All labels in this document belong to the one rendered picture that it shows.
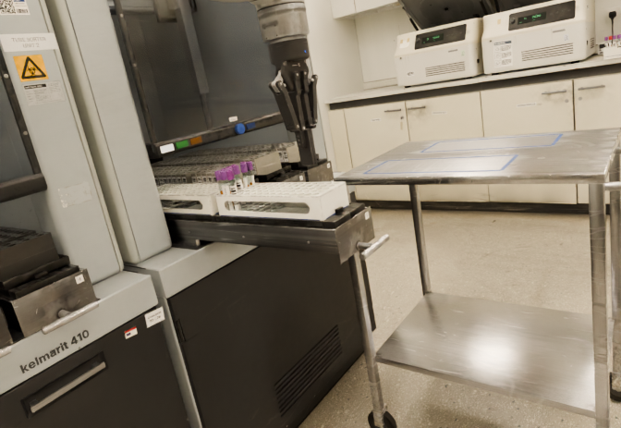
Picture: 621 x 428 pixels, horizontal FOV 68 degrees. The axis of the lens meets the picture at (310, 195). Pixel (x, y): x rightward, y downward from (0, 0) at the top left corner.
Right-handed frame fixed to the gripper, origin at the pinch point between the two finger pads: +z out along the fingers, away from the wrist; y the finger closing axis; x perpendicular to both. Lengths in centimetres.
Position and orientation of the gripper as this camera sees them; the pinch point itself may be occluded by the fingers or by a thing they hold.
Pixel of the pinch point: (306, 146)
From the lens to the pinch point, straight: 91.2
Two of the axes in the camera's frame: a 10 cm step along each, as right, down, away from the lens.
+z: 1.8, 9.5, 2.4
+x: 8.0, 0.1, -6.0
